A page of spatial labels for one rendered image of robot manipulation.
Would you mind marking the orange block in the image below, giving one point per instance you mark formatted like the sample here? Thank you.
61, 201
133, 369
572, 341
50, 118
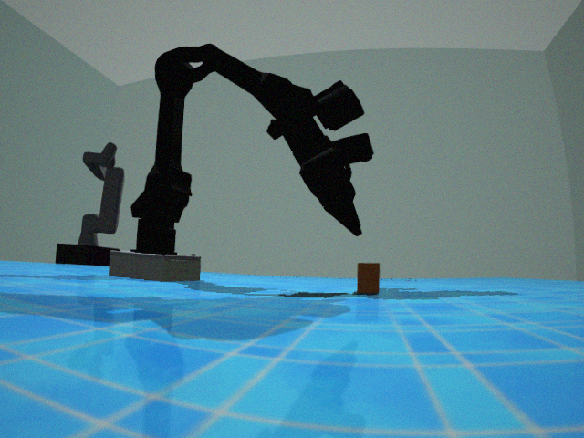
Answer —
368, 277

